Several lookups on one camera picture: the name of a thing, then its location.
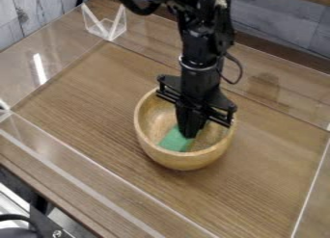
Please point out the wooden bowl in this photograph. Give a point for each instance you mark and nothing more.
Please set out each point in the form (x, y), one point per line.
(153, 118)

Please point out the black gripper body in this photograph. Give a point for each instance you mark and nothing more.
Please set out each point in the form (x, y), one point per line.
(196, 88)

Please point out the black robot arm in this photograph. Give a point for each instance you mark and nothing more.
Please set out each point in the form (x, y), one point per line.
(207, 35)

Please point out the black metal stand bracket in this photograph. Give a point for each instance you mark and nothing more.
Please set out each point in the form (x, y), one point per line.
(49, 228)

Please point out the green rectangular block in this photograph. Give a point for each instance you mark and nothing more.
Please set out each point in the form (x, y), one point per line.
(173, 141)

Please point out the clear acrylic corner bracket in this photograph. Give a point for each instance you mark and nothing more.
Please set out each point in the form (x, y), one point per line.
(105, 28)

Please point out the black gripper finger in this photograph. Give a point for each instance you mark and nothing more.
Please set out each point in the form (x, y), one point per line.
(199, 119)
(183, 118)

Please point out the clear acrylic tray wall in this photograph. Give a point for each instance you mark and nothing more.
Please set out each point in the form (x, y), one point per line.
(69, 141)

